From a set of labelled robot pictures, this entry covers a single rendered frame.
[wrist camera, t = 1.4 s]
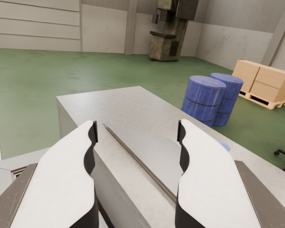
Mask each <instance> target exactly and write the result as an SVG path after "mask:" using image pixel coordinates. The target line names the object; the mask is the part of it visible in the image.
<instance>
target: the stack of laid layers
mask: <svg viewBox="0 0 285 228"><path fill-rule="evenodd" d="M26 167H27V166H25V167H22V168H19V169H16V170H12V171H11V176H12V181H14V180H15V179H16V177H17V176H19V175H20V174H21V173H22V172H23V170H24V169H25V168H26Z"/></svg>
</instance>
